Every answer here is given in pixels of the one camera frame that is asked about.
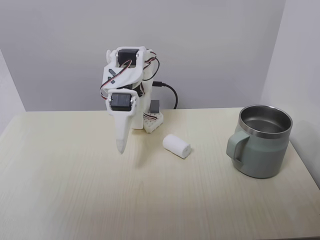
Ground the white gauze dressing roll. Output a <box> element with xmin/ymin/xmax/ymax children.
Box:
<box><xmin>162</xmin><ymin>134</ymin><xmax>193</xmax><ymax>160</ymax></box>

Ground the red black servo wire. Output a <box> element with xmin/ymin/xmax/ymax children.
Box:
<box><xmin>99</xmin><ymin>57</ymin><xmax>161</xmax><ymax>101</ymax></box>

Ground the green steel mug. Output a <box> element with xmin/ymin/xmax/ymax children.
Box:
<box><xmin>226</xmin><ymin>104</ymin><xmax>293</xmax><ymax>179</ymax></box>

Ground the grey clamp block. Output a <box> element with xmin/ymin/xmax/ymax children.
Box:
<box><xmin>150</xmin><ymin>100</ymin><xmax>161</xmax><ymax>114</ymax></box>

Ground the black usb cable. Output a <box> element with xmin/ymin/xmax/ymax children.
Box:
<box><xmin>153</xmin><ymin>80</ymin><xmax>179</xmax><ymax>110</ymax></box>

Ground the white perforated base plate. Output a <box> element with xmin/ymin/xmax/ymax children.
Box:
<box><xmin>143</xmin><ymin>110</ymin><xmax>165</xmax><ymax>135</ymax></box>

